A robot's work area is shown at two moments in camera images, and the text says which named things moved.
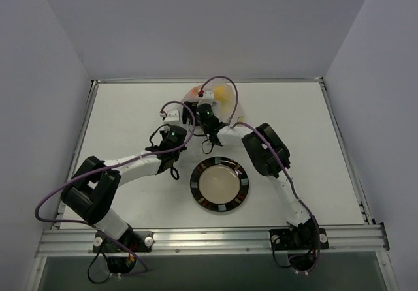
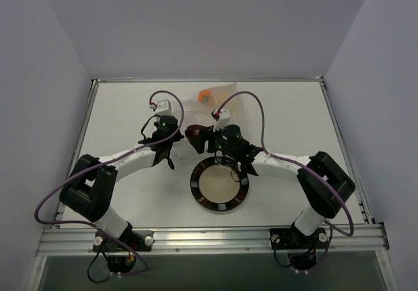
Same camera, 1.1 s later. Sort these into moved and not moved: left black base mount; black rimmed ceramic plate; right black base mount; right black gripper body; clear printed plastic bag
Moved: clear printed plastic bag; right black gripper body
Not moved: black rimmed ceramic plate; left black base mount; right black base mount
